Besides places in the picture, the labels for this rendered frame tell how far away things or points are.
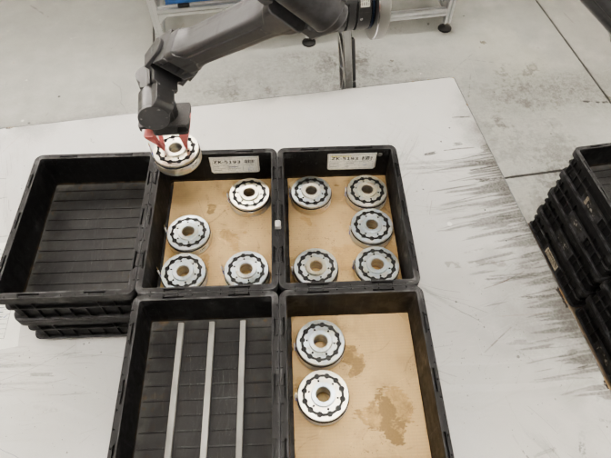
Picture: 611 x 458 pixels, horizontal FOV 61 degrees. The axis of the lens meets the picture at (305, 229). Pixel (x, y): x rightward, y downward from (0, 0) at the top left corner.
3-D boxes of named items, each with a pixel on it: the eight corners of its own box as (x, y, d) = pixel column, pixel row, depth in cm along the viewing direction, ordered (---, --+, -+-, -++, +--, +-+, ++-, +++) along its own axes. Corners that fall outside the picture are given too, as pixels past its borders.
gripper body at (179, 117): (190, 131, 105) (182, 103, 99) (140, 134, 105) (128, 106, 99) (192, 108, 109) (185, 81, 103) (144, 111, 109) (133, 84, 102)
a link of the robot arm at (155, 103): (200, 56, 98) (160, 33, 92) (204, 97, 91) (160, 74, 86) (167, 97, 104) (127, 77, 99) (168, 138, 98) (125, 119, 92)
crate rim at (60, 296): (40, 161, 130) (35, 154, 128) (159, 157, 130) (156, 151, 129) (-8, 304, 107) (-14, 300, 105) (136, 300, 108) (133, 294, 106)
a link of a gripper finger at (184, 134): (195, 158, 112) (186, 126, 104) (163, 160, 112) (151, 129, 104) (197, 135, 116) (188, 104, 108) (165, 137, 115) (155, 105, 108)
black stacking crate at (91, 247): (55, 185, 138) (37, 156, 128) (166, 182, 138) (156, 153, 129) (15, 323, 115) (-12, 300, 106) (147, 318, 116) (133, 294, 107)
